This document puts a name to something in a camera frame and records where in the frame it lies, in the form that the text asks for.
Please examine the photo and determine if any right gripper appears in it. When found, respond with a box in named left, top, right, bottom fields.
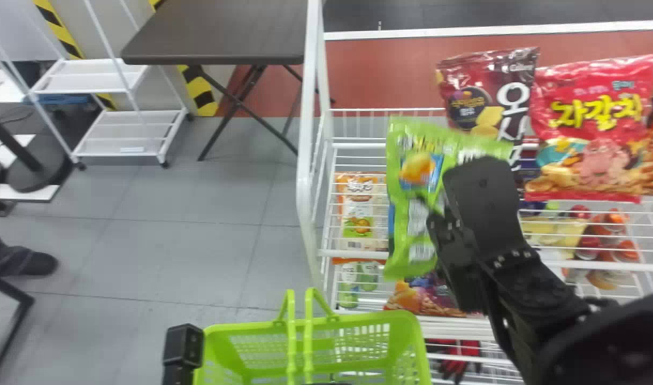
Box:
left=426, top=205, right=494, bottom=314

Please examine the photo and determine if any green snack packet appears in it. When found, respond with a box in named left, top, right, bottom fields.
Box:
left=382, top=116, right=514, bottom=281

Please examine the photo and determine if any green basket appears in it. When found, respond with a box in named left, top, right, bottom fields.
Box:
left=193, top=288, right=433, bottom=385

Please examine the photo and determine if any purple orange snack packet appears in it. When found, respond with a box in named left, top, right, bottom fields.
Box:
left=384, top=274, right=467, bottom=318

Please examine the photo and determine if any maroon snack packet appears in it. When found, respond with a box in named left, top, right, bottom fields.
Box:
left=435, top=47, right=541, bottom=173

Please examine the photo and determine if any red snack packet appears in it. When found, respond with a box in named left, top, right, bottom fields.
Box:
left=523, top=53, right=653, bottom=204

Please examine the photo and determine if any dark side table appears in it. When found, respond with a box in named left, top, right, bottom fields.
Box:
left=120, top=0, right=337, bottom=162

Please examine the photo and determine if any white shelf trolley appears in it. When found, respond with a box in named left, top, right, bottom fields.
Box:
left=0, top=0, right=194, bottom=170

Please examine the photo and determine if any person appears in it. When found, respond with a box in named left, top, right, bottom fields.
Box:
left=0, top=224, right=60, bottom=280

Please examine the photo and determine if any white wire rack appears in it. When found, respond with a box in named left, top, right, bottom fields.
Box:
left=296, top=0, right=653, bottom=385

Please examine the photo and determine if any yellow black striped post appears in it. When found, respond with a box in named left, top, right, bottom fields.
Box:
left=149, top=0, right=220, bottom=118
left=33, top=0, right=117, bottom=111

